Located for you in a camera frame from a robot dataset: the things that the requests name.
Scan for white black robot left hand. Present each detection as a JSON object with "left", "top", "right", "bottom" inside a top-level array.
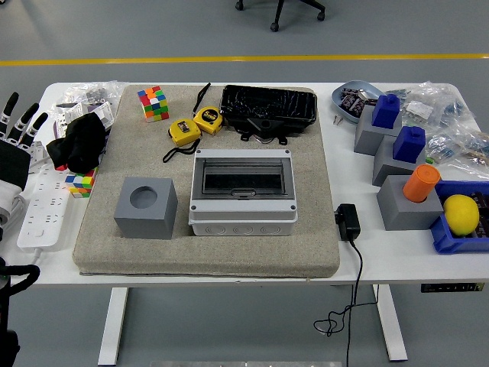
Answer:
[{"left": 0, "top": 91, "right": 50, "bottom": 230}]

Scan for smoky transparent box lid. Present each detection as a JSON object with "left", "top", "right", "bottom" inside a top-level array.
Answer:
[{"left": 190, "top": 148, "right": 296, "bottom": 202}]

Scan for orange cylinder battery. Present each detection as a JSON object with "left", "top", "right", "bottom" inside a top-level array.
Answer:
[{"left": 402, "top": 164, "right": 442, "bottom": 203}]

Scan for large colourful puzzle cube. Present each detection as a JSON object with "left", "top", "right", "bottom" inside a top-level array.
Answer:
[{"left": 137, "top": 85, "right": 170, "bottom": 123}]

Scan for black adapter cord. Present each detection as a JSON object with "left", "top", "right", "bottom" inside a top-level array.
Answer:
[{"left": 313, "top": 239, "right": 380, "bottom": 367}]

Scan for clear bag of parts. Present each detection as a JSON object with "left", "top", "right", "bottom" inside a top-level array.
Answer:
[
  {"left": 423, "top": 124, "right": 489, "bottom": 177},
  {"left": 385, "top": 80, "right": 469, "bottom": 128}
]

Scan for yellow tape measure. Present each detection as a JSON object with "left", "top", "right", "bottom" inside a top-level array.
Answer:
[{"left": 163, "top": 119, "right": 202, "bottom": 164}]

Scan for black office chair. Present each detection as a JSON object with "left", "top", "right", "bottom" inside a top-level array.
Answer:
[{"left": 235, "top": 0, "right": 326, "bottom": 32}]

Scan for grey electrical junction box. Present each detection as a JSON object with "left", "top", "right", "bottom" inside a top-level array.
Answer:
[{"left": 188, "top": 148, "right": 299, "bottom": 236}]

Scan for blue plastic bin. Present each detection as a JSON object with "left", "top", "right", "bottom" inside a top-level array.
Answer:
[{"left": 429, "top": 180, "right": 489, "bottom": 255}]

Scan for grey-brown table mat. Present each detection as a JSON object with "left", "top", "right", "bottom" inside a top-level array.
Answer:
[{"left": 72, "top": 84, "right": 341, "bottom": 279}]

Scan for grey block holder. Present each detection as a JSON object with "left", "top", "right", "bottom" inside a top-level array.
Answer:
[
  {"left": 372, "top": 134, "right": 427, "bottom": 187},
  {"left": 354, "top": 105, "right": 403, "bottom": 157}
]

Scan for small colourful puzzle cube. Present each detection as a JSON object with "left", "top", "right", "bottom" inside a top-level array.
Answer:
[{"left": 63, "top": 167, "right": 96, "bottom": 199}]

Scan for dark packets in bin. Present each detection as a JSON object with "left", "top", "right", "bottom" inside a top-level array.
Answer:
[{"left": 469, "top": 190, "right": 489, "bottom": 240}]

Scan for yellow lemon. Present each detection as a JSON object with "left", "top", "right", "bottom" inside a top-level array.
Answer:
[{"left": 442, "top": 193, "right": 481, "bottom": 236}]

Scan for black plastic tray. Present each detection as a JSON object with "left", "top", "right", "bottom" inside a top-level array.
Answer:
[{"left": 219, "top": 84, "right": 319, "bottom": 133}]

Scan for grey block with round hole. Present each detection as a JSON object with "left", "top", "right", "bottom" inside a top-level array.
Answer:
[
  {"left": 376, "top": 174, "right": 444, "bottom": 232},
  {"left": 113, "top": 177, "right": 179, "bottom": 241}
]

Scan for black cloth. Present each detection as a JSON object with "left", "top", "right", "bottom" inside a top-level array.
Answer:
[{"left": 45, "top": 112, "right": 107, "bottom": 174}]

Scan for blue block battery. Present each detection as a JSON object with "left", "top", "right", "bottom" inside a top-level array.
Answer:
[
  {"left": 392, "top": 125, "right": 426, "bottom": 162},
  {"left": 371, "top": 93, "right": 401, "bottom": 129}
]

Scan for grey-blue bowl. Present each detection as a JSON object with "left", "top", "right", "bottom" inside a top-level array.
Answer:
[{"left": 331, "top": 80, "right": 385, "bottom": 124}]

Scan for yellow tape measure marked 5m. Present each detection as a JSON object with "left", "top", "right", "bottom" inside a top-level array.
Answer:
[{"left": 192, "top": 82, "right": 225, "bottom": 135}]

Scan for white purple paper pack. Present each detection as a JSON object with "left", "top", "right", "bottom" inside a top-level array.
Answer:
[{"left": 53, "top": 101, "right": 115, "bottom": 138}]

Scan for black power adapter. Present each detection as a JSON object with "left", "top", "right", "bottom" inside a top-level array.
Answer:
[{"left": 334, "top": 203, "right": 361, "bottom": 242}]

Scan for black table control panel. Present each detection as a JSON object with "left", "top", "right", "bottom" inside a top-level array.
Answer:
[{"left": 420, "top": 282, "right": 482, "bottom": 294}]

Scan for white table leg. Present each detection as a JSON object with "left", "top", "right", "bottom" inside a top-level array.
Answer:
[
  {"left": 372, "top": 284, "right": 409, "bottom": 362},
  {"left": 97, "top": 287, "right": 129, "bottom": 366}
]

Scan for clear bag of screws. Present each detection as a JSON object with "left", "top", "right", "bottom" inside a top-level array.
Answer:
[{"left": 47, "top": 80, "right": 125, "bottom": 115}]

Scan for white power strip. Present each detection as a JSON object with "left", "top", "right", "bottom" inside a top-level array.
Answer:
[{"left": 17, "top": 163, "right": 74, "bottom": 252}]

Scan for black plastic bracket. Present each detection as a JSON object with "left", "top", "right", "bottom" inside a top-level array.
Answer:
[{"left": 239, "top": 117, "right": 290, "bottom": 146}]

